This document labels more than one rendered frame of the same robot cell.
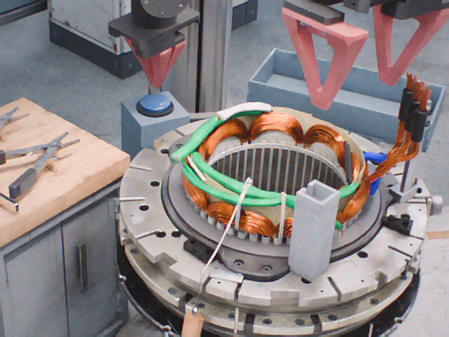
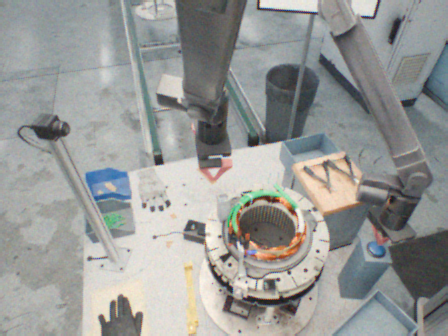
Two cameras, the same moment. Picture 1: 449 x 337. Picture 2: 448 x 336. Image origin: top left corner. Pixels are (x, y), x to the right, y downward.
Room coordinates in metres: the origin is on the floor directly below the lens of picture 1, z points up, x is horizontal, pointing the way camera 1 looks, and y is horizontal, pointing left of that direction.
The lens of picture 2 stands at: (0.92, -0.49, 1.83)
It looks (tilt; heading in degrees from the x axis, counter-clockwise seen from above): 47 degrees down; 124
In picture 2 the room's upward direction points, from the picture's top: straight up
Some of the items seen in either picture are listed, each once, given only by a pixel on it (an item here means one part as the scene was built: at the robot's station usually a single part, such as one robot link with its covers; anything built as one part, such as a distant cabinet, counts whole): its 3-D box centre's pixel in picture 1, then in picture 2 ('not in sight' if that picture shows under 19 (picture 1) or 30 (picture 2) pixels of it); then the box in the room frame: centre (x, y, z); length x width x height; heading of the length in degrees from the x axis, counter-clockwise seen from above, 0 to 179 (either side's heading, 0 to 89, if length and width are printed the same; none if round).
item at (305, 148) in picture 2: not in sight; (303, 174); (0.70, 0.34, 0.92); 0.17 x 0.11 x 0.28; 52
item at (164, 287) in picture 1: (155, 271); not in sight; (0.66, 0.06, 1.05); 0.09 x 0.04 x 0.01; 50
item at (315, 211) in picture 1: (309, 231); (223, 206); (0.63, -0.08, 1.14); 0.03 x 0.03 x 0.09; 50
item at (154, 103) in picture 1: (155, 103); (376, 248); (1.01, 0.10, 1.04); 0.04 x 0.04 x 0.01
